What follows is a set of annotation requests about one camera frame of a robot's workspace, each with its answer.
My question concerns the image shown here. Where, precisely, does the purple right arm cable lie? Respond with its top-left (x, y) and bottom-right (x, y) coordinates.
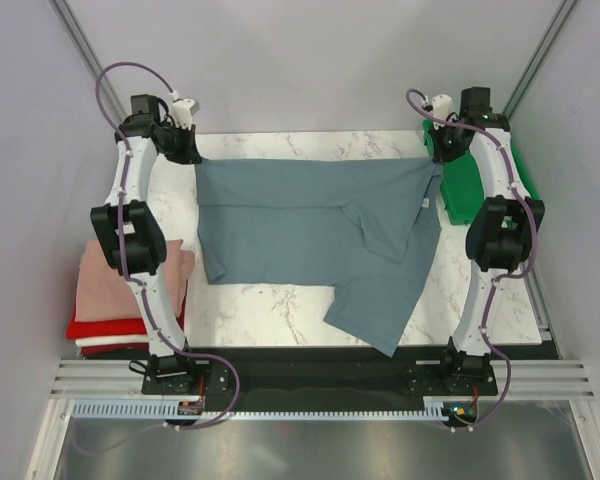
top-left (404, 88), bottom-right (536, 281)

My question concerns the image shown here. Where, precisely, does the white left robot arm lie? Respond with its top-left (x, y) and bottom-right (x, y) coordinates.
top-left (90, 91), bottom-right (202, 358)

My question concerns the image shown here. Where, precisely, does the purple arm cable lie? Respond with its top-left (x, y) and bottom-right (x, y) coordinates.
top-left (95, 61), bottom-right (177, 136)
top-left (404, 88), bottom-right (536, 281)

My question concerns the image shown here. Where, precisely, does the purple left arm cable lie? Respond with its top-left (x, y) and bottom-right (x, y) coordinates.
top-left (95, 61), bottom-right (177, 136)

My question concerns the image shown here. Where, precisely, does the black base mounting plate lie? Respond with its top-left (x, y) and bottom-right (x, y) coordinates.
top-left (141, 346), bottom-right (498, 411)

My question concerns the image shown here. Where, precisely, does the pink folded t shirt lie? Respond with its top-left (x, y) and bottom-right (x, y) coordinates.
top-left (76, 240), bottom-right (195, 322)

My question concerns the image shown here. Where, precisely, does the light blue cable duct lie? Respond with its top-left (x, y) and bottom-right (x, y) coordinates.
top-left (71, 397), bottom-right (477, 421)

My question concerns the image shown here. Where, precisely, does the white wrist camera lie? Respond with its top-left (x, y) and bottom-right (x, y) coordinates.
top-left (170, 98), bottom-right (200, 131)
top-left (422, 94), bottom-right (454, 121)

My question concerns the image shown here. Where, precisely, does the dark red folded t shirt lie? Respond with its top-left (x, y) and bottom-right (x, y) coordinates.
top-left (80, 343), bottom-right (148, 357)

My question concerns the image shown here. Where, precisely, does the aluminium frame rail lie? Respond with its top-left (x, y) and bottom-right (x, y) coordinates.
top-left (47, 357), bottom-right (151, 400)

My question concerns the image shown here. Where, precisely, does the green plastic tray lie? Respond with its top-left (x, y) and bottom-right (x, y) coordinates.
top-left (422, 119), bottom-right (540, 226)

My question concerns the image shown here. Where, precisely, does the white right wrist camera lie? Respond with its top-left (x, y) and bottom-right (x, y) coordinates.
top-left (422, 94), bottom-right (454, 121)

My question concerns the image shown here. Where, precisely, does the blue grey t shirt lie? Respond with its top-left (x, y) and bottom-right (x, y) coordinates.
top-left (195, 158), bottom-right (442, 356)

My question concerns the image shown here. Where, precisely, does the white folded t shirt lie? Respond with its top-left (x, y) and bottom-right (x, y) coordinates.
top-left (75, 334), bottom-right (149, 348)

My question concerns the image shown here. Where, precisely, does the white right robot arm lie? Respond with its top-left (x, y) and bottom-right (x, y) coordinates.
top-left (421, 87), bottom-right (545, 357)

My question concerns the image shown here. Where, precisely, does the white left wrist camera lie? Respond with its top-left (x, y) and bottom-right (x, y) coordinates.
top-left (170, 98), bottom-right (200, 131)

